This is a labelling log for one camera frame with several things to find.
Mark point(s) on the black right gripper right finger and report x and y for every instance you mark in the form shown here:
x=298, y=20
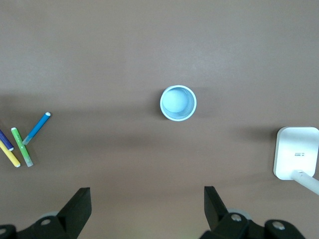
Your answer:
x=219, y=219

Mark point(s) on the blue marker pen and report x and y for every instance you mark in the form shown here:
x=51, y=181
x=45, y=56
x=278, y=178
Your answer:
x=37, y=128

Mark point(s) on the yellow marker pen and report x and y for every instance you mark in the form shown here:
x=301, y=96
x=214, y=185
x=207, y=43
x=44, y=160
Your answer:
x=10, y=156

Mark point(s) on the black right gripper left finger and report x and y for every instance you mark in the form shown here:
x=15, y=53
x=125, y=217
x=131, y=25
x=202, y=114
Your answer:
x=72, y=214

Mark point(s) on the light blue mesh cup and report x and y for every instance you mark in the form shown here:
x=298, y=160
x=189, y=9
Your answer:
x=178, y=103

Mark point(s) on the white lamp stand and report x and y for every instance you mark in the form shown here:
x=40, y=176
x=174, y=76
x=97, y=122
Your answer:
x=295, y=152

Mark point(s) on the purple marker pen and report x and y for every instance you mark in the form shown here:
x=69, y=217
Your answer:
x=6, y=140

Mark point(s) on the green marker pen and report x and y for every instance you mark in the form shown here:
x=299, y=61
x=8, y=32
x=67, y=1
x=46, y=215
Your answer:
x=22, y=147

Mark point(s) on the brown table cover mat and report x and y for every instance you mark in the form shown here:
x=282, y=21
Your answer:
x=159, y=49

